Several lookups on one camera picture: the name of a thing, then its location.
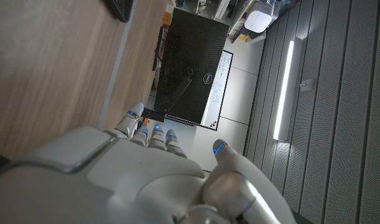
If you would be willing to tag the black Dell monitor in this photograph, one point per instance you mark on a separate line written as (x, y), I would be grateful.
(189, 53)

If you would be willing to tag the colourful puzzle cube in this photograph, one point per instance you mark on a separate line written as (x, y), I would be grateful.
(168, 16)

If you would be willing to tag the small grey ceiling box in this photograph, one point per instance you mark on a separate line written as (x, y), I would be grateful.
(307, 85)

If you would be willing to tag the long ceiling light fixture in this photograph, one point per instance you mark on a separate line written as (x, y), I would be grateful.
(286, 90)

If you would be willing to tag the white rounded appliance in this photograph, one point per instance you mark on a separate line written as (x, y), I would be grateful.
(258, 18)

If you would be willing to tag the white storage shelf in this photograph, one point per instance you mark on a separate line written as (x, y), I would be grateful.
(230, 15)

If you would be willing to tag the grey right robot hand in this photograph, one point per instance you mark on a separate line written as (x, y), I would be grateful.
(115, 186)

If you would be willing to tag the whiteboard with black frame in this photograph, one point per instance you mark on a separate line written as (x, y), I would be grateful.
(223, 77)

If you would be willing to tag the black smartphone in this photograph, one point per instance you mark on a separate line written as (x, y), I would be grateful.
(119, 7)

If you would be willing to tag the black keyboard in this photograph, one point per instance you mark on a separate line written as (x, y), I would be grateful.
(158, 49)

